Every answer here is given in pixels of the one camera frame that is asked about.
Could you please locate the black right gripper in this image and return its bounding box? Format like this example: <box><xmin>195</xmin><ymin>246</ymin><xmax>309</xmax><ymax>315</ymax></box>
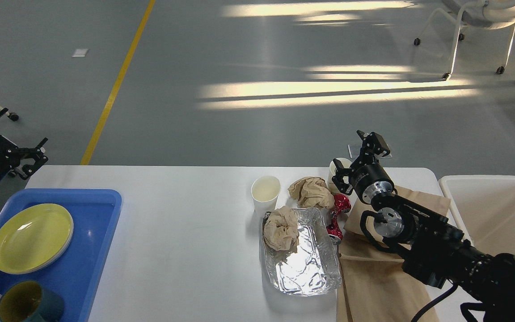
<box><xmin>332</xmin><ymin>130</ymin><xmax>395</xmax><ymax>204</ymax></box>

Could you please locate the yellow round plate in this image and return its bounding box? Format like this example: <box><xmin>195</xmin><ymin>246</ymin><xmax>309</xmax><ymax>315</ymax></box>
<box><xmin>0</xmin><ymin>203</ymin><xmax>74</xmax><ymax>275</ymax></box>

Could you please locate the white paper cup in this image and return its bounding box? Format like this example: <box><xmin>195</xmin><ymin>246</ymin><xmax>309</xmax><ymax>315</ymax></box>
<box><xmin>328</xmin><ymin>157</ymin><xmax>352</xmax><ymax>195</ymax></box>
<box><xmin>251</xmin><ymin>176</ymin><xmax>281</xmax><ymax>216</ymax></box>

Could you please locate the brown paper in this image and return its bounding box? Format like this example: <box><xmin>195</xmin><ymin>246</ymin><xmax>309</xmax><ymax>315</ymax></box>
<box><xmin>263</xmin><ymin>206</ymin><xmax>299</xmax><ymax>251</ymax></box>

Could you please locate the aluminium foil tray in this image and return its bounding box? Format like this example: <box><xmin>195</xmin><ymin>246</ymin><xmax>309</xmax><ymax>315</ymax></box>
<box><xmin>262</xmin><ymin>208</ymin><xmax>342</xmax><ymax>297</ymax></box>

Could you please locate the brown paper bag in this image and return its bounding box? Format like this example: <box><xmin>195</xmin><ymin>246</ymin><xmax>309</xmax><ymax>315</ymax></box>
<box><xmin>337</xmin><ymin>196</ymin><xmax>432</xmax><ymax>322</ymax></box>

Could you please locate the dark green mug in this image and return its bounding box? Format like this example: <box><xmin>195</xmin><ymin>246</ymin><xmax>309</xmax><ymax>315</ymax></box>
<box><xmin>0</xmin><ymin>280</ymin><xmax>65</xmax><ymax>322</ymax></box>

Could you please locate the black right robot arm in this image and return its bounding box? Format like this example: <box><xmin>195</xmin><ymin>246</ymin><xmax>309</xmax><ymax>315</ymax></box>
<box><xmin>332</xmin><ymin>130</ymin><xmax>515</xmax><ymax>322</ymax></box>

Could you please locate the crumpled brown paper ball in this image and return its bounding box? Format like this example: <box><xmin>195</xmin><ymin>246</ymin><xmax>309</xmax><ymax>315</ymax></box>
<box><xmin>287</xmin><ymin>177</ymin><xmax>335</xmax><ymax>209</ymax></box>

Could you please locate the white round plate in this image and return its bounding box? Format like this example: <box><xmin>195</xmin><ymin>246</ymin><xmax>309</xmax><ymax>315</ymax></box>
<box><xmin>0</xmin><ymin>221</ymin><xmax>74</xmax><ymax>275</ymax></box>

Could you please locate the blue plastic tray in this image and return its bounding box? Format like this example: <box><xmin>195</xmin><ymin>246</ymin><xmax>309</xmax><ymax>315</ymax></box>
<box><xmin>0</xmin><ymin>188</ymin><xmax>122</xmax><ymax>322</ymax></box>

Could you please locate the white plastic bin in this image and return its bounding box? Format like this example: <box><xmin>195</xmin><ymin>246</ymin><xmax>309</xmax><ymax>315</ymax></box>
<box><xmin>439</xmin><ymin>175</ymin><xmax>515</xmax><ymax>255</ymax></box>

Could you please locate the white chair on casters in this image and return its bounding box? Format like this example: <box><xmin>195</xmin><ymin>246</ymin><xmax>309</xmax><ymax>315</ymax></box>
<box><xmin>413</xmin><ymin>0</ymin><xmax>515</xmax><ymax>81</ymax></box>

